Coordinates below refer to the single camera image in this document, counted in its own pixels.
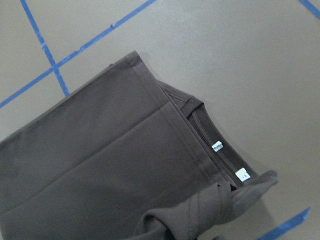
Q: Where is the brown t-shirt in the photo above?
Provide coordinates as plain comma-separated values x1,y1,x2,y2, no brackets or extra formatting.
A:
0,51,277,240

